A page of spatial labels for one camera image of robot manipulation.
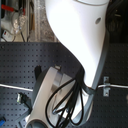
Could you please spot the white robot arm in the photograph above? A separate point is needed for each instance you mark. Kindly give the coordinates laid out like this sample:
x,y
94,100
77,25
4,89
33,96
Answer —
x,y
58,99

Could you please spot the small grey clip fixture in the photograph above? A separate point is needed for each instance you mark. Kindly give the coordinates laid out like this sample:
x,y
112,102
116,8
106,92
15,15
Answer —
x,y
20,98

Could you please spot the red tool in background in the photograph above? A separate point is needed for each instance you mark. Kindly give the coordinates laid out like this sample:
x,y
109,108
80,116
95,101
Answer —
x,y
8,8

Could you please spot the blue object at corner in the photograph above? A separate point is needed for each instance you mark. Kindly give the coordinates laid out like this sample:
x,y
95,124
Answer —
x,y
2,121

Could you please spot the grey metal cable clip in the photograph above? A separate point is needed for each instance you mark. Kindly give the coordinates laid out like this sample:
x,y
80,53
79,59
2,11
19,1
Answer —
x,y
106,87

